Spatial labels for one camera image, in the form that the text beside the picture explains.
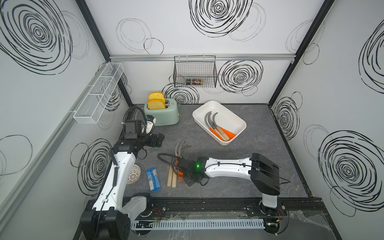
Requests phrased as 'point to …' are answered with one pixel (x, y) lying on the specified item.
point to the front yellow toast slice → (156, 104)
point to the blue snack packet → (153, 179)
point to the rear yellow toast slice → (156, 95)
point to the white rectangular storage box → (225, 118)
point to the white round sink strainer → (134, 175)
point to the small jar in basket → (196, 82)
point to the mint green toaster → (169, 115)
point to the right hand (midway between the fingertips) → (188, 178)
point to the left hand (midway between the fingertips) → (154, 134)
